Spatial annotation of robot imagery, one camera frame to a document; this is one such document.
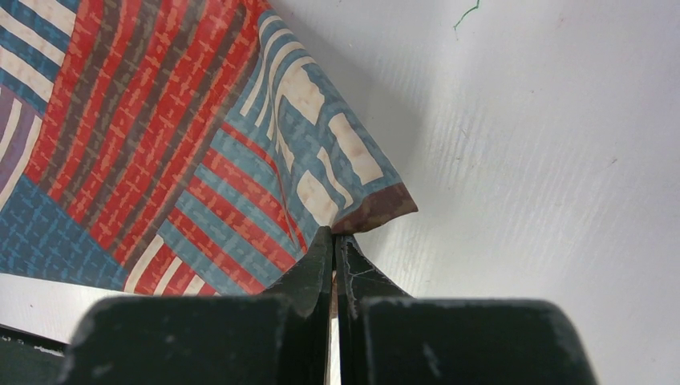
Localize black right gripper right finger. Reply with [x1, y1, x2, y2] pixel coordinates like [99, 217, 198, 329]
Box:
[334, 236, 597, 384]

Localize striped patchwork placemat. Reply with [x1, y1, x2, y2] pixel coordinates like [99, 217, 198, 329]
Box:
[1, 1, 417, 295]

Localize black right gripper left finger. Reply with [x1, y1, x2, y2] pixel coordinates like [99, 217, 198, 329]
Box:
[56, 227, 334, 384]

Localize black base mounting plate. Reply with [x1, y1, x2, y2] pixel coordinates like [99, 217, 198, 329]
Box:
[1, 325, 67, 384]

